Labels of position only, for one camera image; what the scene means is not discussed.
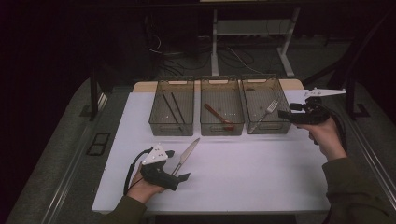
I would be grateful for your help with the person's right hand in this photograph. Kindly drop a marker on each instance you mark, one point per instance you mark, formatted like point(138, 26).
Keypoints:
point(328, 137)

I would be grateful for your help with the white metal stand frame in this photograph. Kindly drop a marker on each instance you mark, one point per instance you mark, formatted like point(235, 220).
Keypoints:
point(214, 46)

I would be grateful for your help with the silver fork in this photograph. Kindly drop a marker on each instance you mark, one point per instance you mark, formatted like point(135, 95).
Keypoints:
point(271, 107)

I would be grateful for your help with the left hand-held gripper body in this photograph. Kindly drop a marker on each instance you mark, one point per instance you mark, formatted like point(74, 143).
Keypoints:
point(157, 176)

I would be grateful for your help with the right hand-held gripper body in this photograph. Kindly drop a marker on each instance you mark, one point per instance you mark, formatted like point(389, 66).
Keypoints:
point(314, 115)

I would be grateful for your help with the clear brown plastic bin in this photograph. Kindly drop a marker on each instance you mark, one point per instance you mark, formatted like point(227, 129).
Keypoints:
point(227, 99)
point(186, 105)
point(258, 96)

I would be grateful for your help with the black metal stand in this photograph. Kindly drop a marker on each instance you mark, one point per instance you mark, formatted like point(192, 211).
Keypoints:
point(351, 105)

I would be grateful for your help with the grey metal rail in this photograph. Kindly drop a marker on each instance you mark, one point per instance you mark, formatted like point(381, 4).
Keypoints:
point(67, 183)
point(373, 161)

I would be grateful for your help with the brown wooden spoon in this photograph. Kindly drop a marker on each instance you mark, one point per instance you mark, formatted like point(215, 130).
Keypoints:
point(218, 115)

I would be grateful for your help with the white table mat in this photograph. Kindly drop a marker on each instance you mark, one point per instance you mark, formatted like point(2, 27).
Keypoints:
point(243, 180)

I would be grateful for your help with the silver table knife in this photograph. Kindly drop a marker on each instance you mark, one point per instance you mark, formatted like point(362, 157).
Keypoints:
point(188, 151)

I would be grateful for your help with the person's left hand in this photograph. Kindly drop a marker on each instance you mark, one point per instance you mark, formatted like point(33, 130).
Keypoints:
point(141, 189)

